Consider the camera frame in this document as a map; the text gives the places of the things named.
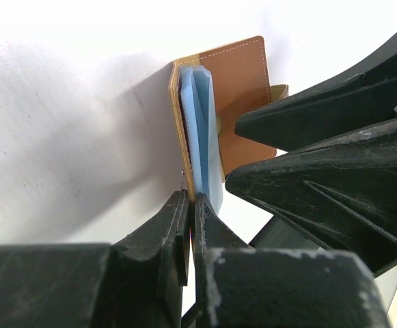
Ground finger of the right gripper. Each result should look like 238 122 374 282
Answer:
234 32 397 152
225 118 397 275

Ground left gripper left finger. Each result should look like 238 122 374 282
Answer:
113 190 190 327

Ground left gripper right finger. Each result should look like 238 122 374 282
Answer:
192 193 251 327

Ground brown leather card holder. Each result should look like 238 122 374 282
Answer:
168 36 288 211

